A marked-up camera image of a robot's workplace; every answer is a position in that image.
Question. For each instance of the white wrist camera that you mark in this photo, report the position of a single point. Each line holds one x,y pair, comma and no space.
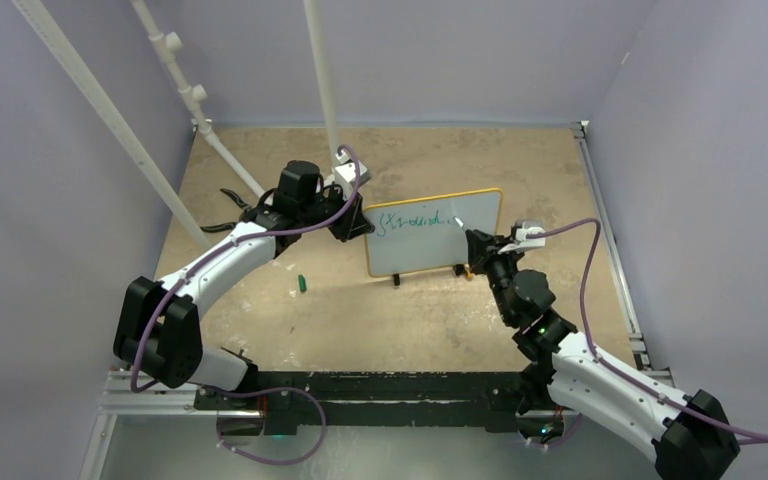
346,176
525,235

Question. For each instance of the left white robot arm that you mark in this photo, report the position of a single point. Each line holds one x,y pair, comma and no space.
159,331

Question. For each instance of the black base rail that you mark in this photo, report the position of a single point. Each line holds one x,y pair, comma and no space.
493,401

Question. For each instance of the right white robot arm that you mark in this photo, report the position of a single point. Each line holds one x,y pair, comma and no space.
684,436

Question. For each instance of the yellow framed whiteboard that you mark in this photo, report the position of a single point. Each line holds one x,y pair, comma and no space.
419,234

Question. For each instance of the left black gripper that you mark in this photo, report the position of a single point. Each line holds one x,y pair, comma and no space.
353,223

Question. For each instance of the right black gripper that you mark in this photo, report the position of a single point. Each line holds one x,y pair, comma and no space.
484,248

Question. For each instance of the green whiteboard marker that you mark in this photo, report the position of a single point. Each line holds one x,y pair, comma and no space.
459,223

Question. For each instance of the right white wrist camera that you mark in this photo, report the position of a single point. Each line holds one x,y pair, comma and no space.
525,235

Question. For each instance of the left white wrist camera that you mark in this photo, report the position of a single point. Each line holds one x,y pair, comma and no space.
346,176

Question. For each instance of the black handled pliers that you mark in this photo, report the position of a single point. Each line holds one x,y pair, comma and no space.
232,208

